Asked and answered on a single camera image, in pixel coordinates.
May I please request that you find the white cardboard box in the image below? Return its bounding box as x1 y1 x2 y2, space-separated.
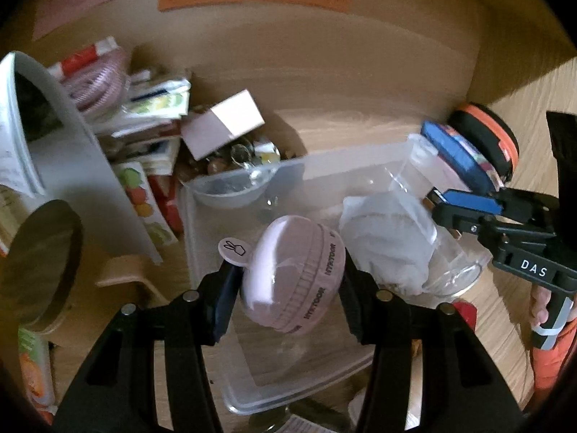
180 89 266 161

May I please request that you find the clear plastic bowl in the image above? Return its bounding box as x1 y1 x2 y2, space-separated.
191 162 280 209

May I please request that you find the person's right forearm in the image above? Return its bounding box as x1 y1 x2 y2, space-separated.
529 318 577 409

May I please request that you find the red packet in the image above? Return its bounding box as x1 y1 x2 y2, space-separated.
451 300 479 333

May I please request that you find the clear plastic container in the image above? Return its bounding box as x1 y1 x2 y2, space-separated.
179 141 493 416

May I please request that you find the clear glass jar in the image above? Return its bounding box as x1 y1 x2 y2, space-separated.
388 134 484 299

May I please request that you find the pile of flat packets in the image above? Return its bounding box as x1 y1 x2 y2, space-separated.
97 69 194 176

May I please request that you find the person's right hand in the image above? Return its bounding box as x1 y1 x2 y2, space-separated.
529 285 550 326

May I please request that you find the wooden stand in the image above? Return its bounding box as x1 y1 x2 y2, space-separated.
94 254 168 312

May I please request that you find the fruit print packet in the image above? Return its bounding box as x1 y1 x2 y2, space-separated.
113 161 180 248

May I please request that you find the pink coiled hose packet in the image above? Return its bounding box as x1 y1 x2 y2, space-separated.
48 36 131 113

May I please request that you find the pile of shiny wrapped sweets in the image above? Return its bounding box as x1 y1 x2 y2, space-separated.
176 137 298 184

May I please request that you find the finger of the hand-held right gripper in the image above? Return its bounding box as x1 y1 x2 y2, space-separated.
426 188 502 232
420 120 502 193

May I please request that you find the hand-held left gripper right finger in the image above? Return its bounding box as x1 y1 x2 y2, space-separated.
339 265 526 433

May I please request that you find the round wooden lid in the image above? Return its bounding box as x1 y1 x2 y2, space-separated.
0 198 85 334

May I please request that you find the orange print packet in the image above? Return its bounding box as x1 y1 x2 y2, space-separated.
17 327 57 416

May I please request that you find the white crumpled cloth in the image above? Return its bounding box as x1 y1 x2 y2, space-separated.
339 190 439 297

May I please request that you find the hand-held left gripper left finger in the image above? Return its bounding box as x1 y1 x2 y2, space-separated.
54 261 243 433

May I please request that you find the pink round case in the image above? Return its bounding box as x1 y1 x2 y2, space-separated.
218 215 347 336

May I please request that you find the orange black round device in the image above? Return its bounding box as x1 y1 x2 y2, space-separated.
447 103 521 179

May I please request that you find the grey board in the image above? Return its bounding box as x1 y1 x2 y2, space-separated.
27 113 164 266

